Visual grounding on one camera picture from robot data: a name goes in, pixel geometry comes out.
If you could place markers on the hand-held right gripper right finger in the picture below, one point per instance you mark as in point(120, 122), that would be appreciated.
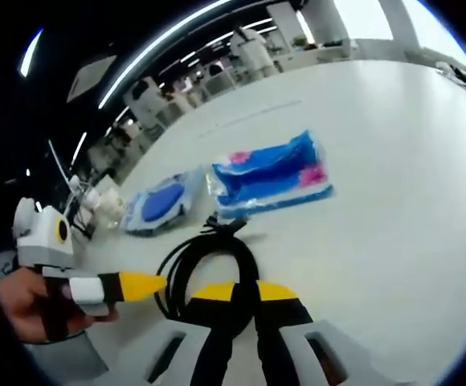
point(281, 321)

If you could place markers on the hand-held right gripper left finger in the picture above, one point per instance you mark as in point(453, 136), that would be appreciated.
point(213, 321)

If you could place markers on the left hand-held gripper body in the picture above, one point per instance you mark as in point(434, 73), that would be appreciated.
point(44, 241)

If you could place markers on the blue white packet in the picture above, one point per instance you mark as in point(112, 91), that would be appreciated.
point(160, 201)

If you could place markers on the blue tissue packet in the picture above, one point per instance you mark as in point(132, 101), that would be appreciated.
point(269, 173)

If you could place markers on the black items on table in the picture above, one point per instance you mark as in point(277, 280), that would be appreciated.
point(460, 78)

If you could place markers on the person's left hand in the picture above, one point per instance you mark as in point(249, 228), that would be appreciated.
point(28, 305)

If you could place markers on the white table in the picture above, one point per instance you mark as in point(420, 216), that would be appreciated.
point(377, 241)

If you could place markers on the ceiling light strip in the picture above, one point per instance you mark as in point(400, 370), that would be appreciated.
point(156, 44)

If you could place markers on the green potted plant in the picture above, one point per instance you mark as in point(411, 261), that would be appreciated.
point(299, 41)

